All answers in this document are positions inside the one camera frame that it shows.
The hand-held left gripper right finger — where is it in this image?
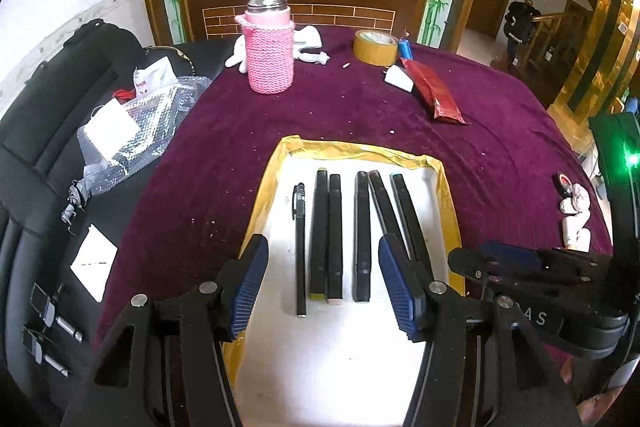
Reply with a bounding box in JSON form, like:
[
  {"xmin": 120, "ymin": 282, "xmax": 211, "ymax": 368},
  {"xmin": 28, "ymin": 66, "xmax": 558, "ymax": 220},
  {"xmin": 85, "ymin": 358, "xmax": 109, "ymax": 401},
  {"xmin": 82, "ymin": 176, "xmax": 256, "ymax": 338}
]
[{"xmin": 378, "ymin": 234, "xmax": 583, "ymax": 427}]

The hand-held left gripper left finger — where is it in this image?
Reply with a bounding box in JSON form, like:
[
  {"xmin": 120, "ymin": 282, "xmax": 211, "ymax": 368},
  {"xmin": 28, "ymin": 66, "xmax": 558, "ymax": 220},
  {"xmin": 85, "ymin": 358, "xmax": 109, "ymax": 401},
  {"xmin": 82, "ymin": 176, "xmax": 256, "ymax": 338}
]
[{"xmin": 60, "ymin": 234, "xmax": 270, "ymax": 427}]

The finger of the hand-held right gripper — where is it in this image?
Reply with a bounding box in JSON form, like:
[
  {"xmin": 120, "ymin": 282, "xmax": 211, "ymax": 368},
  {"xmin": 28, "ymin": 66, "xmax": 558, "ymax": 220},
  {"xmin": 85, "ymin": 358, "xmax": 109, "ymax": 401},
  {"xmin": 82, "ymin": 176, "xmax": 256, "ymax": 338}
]
[
  {"xmin": 447, "ymin": 248, "xmax": 623, "ymax": 304},
  {"xmin": 479, "ymin": 242, "xmax": 624, "ymax": 281}
]

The white glue bottle orange cap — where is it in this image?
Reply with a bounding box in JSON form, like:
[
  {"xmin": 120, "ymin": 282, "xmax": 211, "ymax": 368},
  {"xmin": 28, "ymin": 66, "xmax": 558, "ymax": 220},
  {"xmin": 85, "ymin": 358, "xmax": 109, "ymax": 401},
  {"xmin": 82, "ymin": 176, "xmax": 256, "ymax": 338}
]
[{"xmin": 564, "ymin": 216, "xmax": 592, "ymax": 254}]

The thin black pen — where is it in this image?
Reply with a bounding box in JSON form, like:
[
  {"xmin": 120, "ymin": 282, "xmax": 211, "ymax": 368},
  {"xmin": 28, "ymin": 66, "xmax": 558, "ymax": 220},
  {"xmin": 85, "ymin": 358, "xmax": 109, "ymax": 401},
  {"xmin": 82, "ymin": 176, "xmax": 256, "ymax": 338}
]
[{"xmin": 292, "ymin": 182, "xmax": 307, "ymax": 319}]

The black marker grey cap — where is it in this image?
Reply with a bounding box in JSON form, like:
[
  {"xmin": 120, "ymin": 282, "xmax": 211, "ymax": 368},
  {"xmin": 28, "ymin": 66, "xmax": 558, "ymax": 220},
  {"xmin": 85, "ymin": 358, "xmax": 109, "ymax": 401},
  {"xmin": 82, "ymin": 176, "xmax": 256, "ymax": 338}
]
[{"xmin": 352, "ymin": 171, "xmax": 373, "ymax": 303}]

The black marker blue cap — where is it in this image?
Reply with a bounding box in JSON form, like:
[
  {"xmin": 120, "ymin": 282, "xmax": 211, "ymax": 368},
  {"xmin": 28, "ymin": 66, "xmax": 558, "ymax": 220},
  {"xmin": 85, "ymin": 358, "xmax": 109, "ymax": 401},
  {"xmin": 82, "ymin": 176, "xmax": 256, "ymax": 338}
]
[{"xmin": 389, "ymin": 173, "xmax": 436, "ymax": 283}]

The black marker red cap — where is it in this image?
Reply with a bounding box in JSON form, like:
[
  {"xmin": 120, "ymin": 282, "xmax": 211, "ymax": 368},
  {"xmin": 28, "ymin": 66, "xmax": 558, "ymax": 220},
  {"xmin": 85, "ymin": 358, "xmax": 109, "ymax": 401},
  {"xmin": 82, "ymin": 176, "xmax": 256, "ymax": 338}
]
[{"xmin": 367, "ymin": 169, "xmax": 416, "ymax": 263}]

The white foam tray yellow edge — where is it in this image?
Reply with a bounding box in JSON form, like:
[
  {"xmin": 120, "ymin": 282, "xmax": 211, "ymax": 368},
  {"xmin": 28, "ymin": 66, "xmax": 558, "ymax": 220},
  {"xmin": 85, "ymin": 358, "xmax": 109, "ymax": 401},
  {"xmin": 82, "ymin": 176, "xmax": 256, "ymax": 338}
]
[{"xmin": 227, "ymin": 135, "xmax": 463, "ymax": 427}]

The black marker olive cap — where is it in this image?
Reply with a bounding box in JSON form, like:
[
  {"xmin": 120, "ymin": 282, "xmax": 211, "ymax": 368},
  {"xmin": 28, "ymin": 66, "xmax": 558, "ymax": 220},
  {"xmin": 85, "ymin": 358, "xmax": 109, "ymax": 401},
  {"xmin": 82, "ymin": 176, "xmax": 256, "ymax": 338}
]
[{"xmin": 309, "ymin": 168, "xmax": 329, "ymax": 300}]

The person's right hand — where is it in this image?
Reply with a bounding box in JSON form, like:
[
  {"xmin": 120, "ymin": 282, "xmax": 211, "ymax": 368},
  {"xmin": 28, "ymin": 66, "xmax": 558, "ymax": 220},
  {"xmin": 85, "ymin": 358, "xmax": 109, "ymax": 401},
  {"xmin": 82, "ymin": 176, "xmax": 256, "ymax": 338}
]
[{"xmin": 572, "ymin": 387, "xmax": 623, "ymax": 427}]

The white paper card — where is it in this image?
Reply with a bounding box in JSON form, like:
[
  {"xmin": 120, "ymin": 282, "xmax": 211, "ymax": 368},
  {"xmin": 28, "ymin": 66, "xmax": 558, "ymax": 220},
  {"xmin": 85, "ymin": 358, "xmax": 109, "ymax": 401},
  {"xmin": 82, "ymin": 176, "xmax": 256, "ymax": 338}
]
[{"xmin": 70, "ymin": 224, "xmax": 118, "ymax": 303}]

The purple velvet tablecloth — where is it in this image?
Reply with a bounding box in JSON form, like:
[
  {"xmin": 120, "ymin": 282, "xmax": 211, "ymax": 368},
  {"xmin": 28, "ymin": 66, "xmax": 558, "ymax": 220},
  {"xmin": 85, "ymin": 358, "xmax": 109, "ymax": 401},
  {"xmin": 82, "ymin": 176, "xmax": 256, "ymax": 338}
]
[{"xmin": 95, "ymin": 27, "xmax": 616, "ymax": 427}]

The red foil packet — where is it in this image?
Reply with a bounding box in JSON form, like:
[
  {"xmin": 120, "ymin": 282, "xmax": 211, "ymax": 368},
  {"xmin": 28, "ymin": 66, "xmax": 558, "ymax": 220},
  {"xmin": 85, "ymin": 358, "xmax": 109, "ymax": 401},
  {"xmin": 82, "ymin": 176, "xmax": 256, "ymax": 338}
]
[{"xmin": 400, "ymin": 58, "xmax": 468, "ymax": 125}]

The clear bubble wrap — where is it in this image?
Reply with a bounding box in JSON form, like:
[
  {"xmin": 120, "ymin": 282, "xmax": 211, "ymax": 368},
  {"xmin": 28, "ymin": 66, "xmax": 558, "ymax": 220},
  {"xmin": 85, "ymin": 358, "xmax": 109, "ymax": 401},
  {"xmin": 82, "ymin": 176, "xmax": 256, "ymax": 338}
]
[{"xmin": 82, "ymin": 74, "xmax": 213, "ymax": 195}]

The silver black buckle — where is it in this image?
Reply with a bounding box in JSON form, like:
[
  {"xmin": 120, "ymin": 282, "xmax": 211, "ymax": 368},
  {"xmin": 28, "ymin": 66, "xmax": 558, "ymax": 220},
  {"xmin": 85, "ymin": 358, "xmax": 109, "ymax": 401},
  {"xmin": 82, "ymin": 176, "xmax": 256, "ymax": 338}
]
[
  {"xmin": 22, "ymin": 326, "xmax": 71, "ymax": 378},
  {"xmin": 30, "ymin": 283, "xmax": 83, "ymax": 343}
]

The wooden stair railing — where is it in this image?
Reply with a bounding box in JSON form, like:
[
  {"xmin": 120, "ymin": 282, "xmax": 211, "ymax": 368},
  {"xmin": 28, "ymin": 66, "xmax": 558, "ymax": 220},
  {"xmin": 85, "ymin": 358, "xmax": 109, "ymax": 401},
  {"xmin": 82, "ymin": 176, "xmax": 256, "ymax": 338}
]
[{"xmin": 530, "ymin": 0, "xmax": 596, "ymax": 72}]

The small white box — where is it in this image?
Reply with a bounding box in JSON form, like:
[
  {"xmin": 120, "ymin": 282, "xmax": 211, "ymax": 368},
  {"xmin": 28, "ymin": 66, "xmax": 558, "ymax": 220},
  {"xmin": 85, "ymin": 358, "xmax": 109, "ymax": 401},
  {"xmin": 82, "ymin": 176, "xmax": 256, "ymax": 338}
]
[{"xmin": 384, "ymin": 66, "xmax": 415, "ymax": 92}]

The white plastic bag red print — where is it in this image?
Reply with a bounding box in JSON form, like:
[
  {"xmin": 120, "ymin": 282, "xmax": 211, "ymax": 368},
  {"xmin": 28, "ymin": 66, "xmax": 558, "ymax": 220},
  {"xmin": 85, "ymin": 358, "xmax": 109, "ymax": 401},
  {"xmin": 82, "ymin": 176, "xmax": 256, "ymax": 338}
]
[{"xmin": 132, "ymin": 59, "xmax": 178, "ymax": 100}]

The pink knitted sleeve bottle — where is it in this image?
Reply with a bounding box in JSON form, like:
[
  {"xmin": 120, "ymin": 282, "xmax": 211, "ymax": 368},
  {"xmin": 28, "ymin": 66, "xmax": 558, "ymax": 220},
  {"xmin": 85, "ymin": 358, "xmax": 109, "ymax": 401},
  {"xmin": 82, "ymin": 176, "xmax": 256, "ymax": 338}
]
[{"xmin": 235, "ymin": 0, "xmax": 296, "ymax": 95}]

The yellow tape roll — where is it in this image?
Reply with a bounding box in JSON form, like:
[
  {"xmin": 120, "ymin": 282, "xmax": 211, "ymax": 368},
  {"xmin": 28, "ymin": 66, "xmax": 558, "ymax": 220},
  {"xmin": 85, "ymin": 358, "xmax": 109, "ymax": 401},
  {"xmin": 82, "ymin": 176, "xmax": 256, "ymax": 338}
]
[{"xmin": 352, "ymin": 29, "xmax": 399, "ymax": 68}]

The black leather sofa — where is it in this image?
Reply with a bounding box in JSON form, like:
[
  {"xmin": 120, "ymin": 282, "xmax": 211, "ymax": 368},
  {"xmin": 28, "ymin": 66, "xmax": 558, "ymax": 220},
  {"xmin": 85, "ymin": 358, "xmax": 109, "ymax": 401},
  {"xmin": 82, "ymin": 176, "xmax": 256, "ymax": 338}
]
[{"xmin": 0, "ymin": 19, "xmax": 236, "ymax": 427}]

